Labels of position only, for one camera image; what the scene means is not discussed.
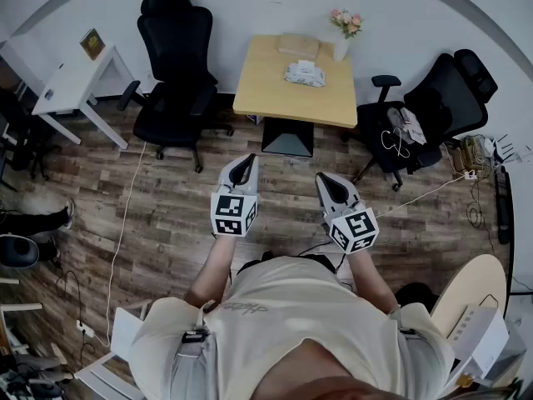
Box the white printed packet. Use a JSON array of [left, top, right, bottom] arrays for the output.
[[401, 108, 428, 145]]

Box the grey shoulder strap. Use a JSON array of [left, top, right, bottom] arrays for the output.
[[170, 302, 217, 400], [391, 306, 438, 400]]

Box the brown book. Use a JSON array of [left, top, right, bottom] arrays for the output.
[[78, 27, 105, 61]]

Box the dark round seat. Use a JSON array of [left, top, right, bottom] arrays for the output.
[[0, 233, 41, 271]]

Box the small cardboard box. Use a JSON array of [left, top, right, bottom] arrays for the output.
[[451, 135, 495, 173]]

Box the black mesh office chair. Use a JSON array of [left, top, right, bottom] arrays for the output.
[[343, 48, 499, 192]]

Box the white router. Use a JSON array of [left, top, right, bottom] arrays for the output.
[[493, 133, 521, 163]]

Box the black table base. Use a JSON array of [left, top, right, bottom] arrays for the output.
[[261, 117, 314, 158]]

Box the white desk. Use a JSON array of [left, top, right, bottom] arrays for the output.
[[31, 42, 134, 150]]

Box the black high-back office chair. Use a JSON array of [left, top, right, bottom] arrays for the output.
[[117, 0, 234, 173]]

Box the person's right forearm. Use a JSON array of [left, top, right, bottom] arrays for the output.
[[347, 247, 401, 314]]

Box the thin white floor cable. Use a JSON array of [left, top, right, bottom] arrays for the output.
[[374, 169, 480, 220]]

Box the pink flower bouquet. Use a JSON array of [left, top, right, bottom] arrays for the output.
[[329, 8, 364, 40]]

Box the white looped cable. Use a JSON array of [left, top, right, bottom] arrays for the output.
[[381, 127, 411, 158]]

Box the flat beige cardboard box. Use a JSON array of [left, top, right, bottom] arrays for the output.
[[277, 33, 321, 58]]

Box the black desk chair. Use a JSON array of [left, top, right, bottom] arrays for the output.
[[0, 85, 55, 183]]

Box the round wooden table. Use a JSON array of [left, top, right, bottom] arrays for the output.
[[430, 253, 508, 337]]

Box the grey cloth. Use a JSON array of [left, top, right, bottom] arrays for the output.
[[386, 106, 411, 141]]

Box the white box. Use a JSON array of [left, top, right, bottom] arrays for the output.
[[447, 303, 510, 370]]

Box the white vase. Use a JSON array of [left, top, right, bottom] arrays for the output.
[[332, 31, 351, 63]]

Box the light wooden table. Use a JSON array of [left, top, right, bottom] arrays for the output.
[[232, 34, 358, 129]]

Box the white chair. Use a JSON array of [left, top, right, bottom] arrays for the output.
[[73, 300, 153, 400]]

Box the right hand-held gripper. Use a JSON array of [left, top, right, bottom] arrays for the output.
[[315, 172, 380, 256]]

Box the person's left forearm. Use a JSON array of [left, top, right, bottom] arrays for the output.
[[185, 233, 241, 308]]

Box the white wet wipe pack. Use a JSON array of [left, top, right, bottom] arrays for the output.
[[284, 59, 326, 88]]

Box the long white floor cable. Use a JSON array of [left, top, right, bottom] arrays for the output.
[[93, 142, 147, 348]]

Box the person's cream t-shirt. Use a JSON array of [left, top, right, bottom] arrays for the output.
[[128, 256, 455, 400]]

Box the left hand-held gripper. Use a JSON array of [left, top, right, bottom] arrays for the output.
[[210, 153, 260, 239]]

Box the black long bar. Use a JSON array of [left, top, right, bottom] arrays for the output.
[[494, 167, 512, 245]]

